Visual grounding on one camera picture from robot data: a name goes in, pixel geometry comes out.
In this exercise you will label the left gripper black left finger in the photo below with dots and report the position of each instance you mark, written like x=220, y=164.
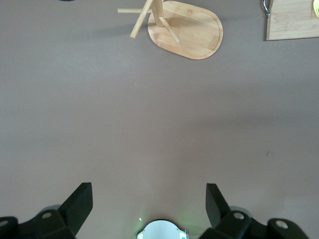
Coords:
x=64, y=219

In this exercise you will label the yellow plastic fork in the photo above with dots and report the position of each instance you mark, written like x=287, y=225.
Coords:
x=316, y=8

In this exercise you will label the wooden mug rack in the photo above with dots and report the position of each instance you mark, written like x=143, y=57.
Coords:
x=197, y=35

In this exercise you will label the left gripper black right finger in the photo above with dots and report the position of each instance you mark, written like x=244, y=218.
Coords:
x=224, y=221

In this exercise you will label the bamboo cutting board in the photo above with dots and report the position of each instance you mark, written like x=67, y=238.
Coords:
x=291, y=25

